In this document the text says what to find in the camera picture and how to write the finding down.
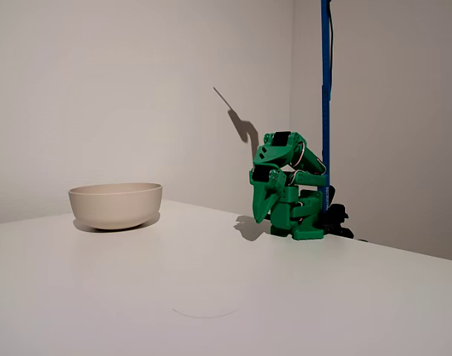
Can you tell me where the black table clamp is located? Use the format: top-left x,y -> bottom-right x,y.
320,184 -> 356,240

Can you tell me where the white round bowl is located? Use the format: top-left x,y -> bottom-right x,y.
68,182 -> 164,231

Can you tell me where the blue camera pole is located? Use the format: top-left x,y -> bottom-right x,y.
320,0 -> 334,216

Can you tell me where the black pole cable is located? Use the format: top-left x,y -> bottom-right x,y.
328,0 -> 337,81

